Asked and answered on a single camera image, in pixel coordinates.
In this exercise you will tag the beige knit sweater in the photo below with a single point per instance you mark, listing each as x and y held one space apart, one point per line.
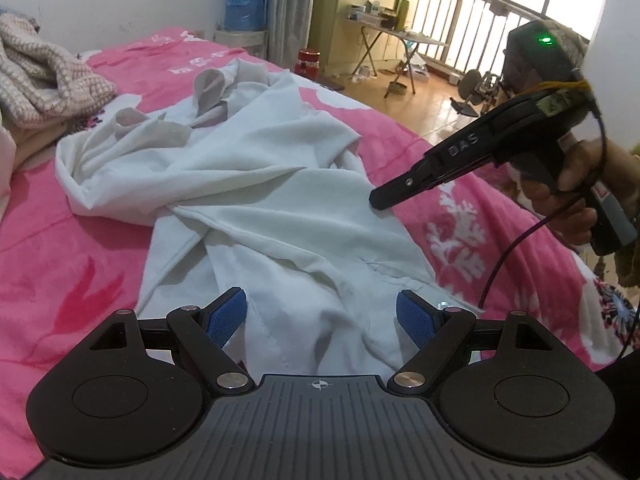
40 70

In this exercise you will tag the pink floral bed blanket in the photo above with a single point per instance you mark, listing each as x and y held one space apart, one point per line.
75 260

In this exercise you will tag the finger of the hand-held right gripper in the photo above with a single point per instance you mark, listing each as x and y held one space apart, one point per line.
395 192

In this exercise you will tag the folding table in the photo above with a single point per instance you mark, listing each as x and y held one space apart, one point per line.
395 32

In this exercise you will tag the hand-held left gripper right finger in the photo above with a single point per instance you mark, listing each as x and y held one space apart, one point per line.
415 317

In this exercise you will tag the green bottle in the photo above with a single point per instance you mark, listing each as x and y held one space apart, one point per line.
403 14

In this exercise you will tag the grey curtain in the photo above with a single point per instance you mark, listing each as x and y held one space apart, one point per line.
290 10

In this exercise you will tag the white water dispenser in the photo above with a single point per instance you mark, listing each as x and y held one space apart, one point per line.
242 42

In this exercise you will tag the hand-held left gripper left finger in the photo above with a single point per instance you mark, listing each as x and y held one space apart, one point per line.
227 317

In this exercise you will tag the person's right hand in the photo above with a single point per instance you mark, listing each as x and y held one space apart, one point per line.
575 165

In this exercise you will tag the white button shirt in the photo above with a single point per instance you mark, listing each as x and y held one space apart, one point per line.
280 185

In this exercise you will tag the blue water bottle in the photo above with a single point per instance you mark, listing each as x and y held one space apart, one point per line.
245 0

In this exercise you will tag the red thermos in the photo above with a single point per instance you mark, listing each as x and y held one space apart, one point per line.
307 62

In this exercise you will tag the balcony railing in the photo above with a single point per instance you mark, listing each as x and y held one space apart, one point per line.
465 15

